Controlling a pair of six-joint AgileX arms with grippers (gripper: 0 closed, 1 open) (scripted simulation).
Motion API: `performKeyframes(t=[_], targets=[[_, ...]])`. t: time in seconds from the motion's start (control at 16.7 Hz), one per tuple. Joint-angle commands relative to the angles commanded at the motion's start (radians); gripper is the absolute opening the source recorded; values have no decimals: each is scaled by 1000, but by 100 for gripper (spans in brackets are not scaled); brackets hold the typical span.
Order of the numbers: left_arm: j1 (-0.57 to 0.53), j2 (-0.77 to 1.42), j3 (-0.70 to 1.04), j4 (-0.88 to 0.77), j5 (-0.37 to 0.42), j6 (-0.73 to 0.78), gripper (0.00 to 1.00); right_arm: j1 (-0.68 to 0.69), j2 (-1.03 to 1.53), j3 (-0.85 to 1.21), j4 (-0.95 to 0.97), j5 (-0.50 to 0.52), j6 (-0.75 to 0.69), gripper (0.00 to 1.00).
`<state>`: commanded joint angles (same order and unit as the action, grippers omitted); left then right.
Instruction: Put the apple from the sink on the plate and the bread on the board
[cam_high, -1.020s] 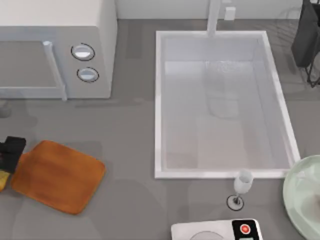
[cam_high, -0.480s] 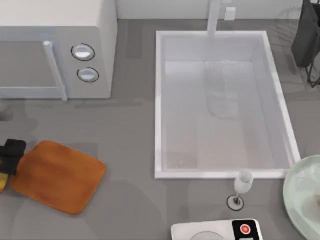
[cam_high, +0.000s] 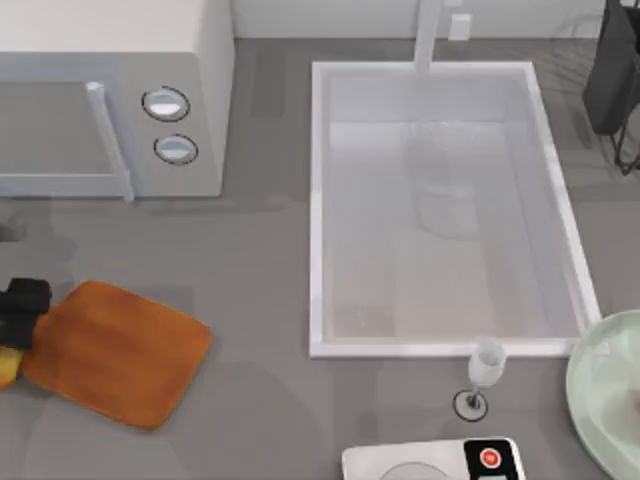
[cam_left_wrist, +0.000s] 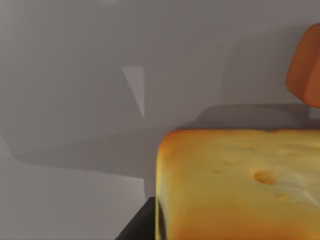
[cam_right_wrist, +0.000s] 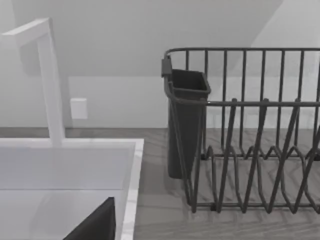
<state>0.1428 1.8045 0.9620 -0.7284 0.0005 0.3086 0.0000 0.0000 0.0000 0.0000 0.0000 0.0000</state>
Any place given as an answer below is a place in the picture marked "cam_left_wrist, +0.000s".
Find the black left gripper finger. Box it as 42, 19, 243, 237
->
114, 196, 157, 240

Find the yellow bread slice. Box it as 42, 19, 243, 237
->
154, 128, 320, 240

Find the brown bread loaf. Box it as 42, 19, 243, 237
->
285, 22, 320, 109

